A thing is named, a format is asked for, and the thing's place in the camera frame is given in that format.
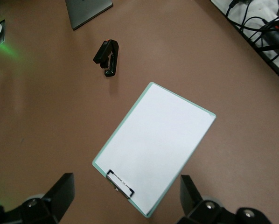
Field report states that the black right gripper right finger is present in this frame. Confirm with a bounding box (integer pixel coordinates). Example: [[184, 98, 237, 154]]
[[176, 175, 272, 224]]

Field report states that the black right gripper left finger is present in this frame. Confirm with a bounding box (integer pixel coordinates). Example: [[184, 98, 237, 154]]
[[0, 173, 75, 224]]

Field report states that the silver laptop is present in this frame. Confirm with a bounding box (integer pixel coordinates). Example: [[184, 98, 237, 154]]
[[65, 0, 114, 31]]

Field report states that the mint green clipboard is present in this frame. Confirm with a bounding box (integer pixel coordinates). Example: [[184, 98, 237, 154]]
[[91, 81, 216, 218]]

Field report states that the white paper sheet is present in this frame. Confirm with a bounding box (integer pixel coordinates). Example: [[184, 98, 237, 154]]
[[94, 83, 214, 215]]

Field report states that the black stapler orange tip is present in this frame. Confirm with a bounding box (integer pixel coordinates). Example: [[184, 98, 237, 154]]
[[93, 39, 119, 77]]

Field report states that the black cable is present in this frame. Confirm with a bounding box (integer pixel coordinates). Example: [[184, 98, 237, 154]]
[[224, 0, 242, 18]]

